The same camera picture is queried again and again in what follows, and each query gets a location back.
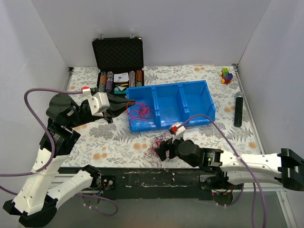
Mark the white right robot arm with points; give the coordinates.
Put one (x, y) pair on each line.
(285, 168)

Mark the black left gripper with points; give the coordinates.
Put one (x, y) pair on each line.
(109, 109)

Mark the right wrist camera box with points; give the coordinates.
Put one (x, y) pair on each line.
(177, 131)

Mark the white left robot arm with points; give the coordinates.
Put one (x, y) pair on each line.
(37, 202)

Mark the colourful toy block train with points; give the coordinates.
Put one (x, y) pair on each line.
(226, 76)

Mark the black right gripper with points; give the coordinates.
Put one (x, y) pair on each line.
(169, 148)

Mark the blue three-compartment plastic bin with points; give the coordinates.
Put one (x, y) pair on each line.
(172, 103)

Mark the black handheld microphone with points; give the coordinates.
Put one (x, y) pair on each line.
(238, 109)

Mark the black metal base rail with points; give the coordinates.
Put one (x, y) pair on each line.
(133, 183)

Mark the black poker chip case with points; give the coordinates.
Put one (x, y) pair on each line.
(120, 63)

